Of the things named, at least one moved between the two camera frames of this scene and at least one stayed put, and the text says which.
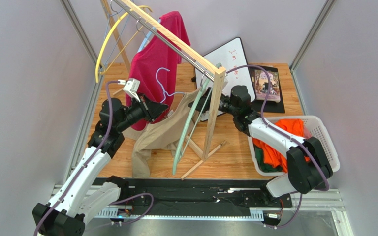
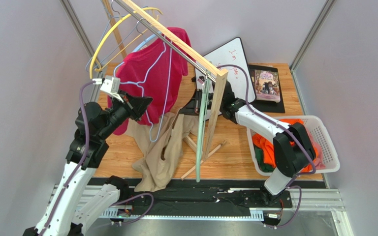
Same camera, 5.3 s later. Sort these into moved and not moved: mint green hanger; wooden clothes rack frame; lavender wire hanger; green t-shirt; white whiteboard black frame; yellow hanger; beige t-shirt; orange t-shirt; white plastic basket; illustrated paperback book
Moved: yellow hanger; mint green hanger; beige t-shirt; lavender wire hanger
Not moved: illustrated paperback book; wooden clothes rack frame; green t-shirt; white plastic basket; white whiteboard black frame; orange t-shirt
